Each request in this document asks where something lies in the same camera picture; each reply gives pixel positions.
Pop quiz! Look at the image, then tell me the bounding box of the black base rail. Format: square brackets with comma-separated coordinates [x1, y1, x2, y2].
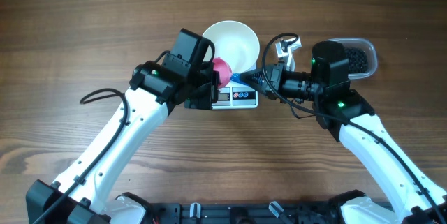
[145, 202, 344, 224]

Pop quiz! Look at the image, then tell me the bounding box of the pink scoop blue handle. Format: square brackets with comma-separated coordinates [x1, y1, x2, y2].
[212, 57, 245, 88]

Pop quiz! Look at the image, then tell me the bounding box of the clear plastic container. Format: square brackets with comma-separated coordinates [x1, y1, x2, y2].
[331, 38, 378, 80]

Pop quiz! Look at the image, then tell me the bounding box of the white bowl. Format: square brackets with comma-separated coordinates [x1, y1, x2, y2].
[203, 20, 261, 73]

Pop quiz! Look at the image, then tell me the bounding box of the white digital kitchen scale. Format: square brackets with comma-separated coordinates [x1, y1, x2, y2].
[212, 80, 258, 110]

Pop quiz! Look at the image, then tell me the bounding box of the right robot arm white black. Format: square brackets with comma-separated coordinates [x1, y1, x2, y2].
[240, 40, 446, 223]

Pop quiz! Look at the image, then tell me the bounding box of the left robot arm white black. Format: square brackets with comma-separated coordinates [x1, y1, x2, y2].
[25, 29, 219, 223]

